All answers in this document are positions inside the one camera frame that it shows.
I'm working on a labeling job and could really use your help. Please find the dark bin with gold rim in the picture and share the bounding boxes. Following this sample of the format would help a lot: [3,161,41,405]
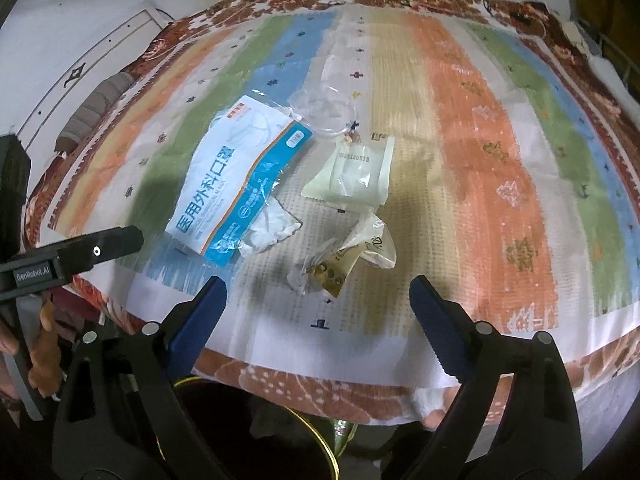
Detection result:
[172,377,336,480]

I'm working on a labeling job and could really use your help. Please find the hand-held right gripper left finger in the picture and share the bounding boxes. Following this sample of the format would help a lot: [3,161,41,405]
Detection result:
[52,275,236,480]

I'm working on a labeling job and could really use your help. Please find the green plastic bag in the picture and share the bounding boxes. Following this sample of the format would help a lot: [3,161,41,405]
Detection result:
[331,419,359,457]

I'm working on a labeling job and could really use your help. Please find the crumpled gold wrapper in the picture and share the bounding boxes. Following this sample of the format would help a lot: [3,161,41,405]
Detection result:
[289,242,363,299]

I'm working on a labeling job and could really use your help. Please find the floral blanket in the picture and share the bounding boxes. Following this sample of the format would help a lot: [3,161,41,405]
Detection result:
[20,0,640,428]

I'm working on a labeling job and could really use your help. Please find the person's left hand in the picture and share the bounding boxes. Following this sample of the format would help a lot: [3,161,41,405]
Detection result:
[0,300,63,403]

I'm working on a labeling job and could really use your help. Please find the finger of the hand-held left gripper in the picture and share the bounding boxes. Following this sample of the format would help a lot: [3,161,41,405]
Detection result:
[56,225,145,281]

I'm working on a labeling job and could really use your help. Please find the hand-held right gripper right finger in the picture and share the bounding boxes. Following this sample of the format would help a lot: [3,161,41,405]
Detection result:
[409,275,583,480]

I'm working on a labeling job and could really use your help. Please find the blue white mask packet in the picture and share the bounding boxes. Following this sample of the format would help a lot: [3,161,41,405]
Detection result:
[165,94,314,268]

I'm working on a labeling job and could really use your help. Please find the crumpled white plastic wrapper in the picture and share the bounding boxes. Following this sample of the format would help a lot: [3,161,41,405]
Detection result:
[240,194,304,256]

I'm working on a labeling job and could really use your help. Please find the clear plastic cup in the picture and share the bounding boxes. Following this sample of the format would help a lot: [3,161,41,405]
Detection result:
[289,85,360,137]

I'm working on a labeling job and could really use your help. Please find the rolled grey striped cloth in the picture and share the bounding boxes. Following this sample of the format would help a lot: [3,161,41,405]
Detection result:
[55,71,136,156]

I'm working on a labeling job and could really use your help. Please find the cream sachet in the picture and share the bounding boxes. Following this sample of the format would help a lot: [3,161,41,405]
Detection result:
[300,132,396,209]

